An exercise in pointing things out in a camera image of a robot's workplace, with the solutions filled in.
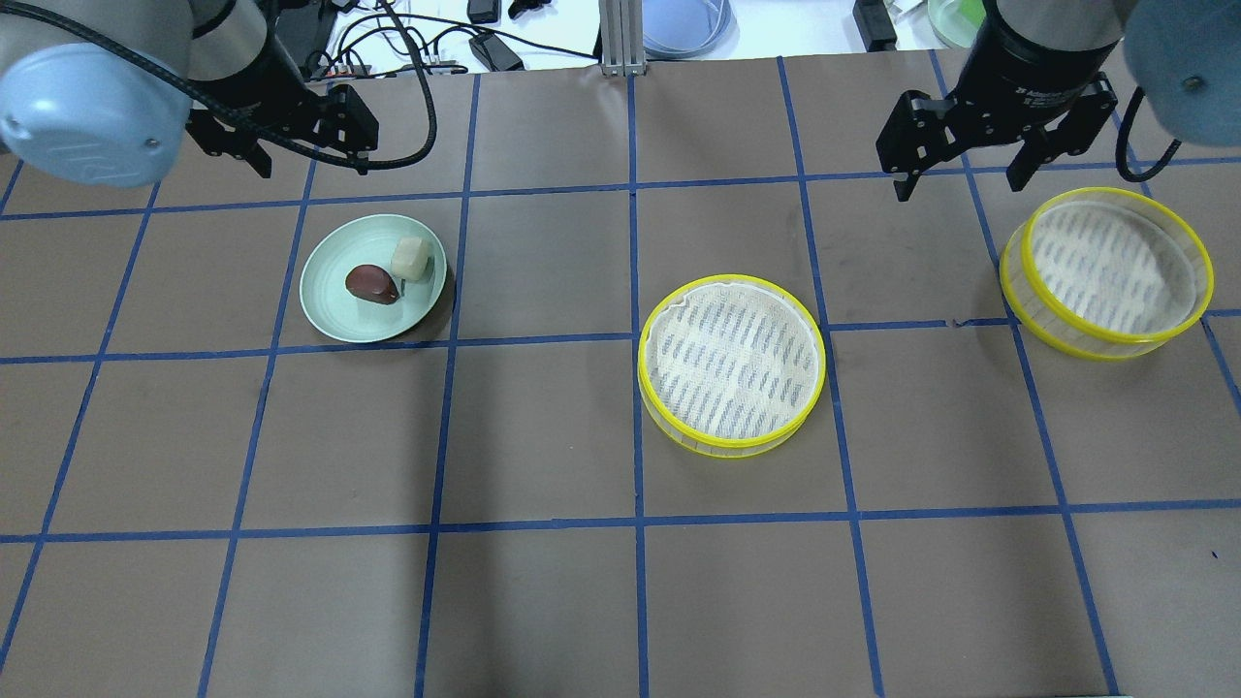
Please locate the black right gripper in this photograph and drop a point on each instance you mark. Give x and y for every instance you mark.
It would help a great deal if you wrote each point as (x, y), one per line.
(1030, 60)

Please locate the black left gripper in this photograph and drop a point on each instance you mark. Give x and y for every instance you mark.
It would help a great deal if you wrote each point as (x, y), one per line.
(254, 76)

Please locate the white steamed bun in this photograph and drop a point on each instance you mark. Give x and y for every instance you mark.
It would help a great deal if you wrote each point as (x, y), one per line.
(411, 259)

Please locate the yellow steamer basket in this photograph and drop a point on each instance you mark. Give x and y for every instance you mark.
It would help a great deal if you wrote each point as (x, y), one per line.
(1105, 274)
(730, 366)

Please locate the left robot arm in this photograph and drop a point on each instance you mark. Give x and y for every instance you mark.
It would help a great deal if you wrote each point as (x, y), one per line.
(78, 111)

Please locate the black device on desk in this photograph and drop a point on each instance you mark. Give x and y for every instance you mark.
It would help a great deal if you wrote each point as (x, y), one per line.
(875, 25)

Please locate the light green plate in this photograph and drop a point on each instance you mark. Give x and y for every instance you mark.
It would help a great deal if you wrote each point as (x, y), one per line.
(368, 240)

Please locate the dark brown bun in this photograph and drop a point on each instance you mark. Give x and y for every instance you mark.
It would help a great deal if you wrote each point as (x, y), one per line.
(373, 284)

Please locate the black power adapter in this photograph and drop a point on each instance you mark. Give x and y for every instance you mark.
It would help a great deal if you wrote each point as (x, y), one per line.
(494, 55)

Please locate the blue round plate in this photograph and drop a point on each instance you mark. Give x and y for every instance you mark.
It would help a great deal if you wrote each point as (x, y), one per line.
(683, 29)

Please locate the aluminium frame post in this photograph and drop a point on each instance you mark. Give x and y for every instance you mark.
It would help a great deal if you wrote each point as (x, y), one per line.
(623, 53)

